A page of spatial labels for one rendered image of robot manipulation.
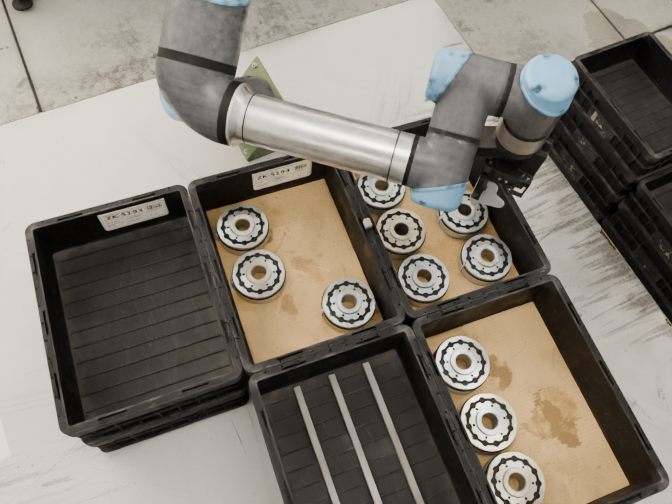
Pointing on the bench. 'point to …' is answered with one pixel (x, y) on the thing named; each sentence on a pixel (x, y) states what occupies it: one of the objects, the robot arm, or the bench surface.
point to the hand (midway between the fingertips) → (476, 186)
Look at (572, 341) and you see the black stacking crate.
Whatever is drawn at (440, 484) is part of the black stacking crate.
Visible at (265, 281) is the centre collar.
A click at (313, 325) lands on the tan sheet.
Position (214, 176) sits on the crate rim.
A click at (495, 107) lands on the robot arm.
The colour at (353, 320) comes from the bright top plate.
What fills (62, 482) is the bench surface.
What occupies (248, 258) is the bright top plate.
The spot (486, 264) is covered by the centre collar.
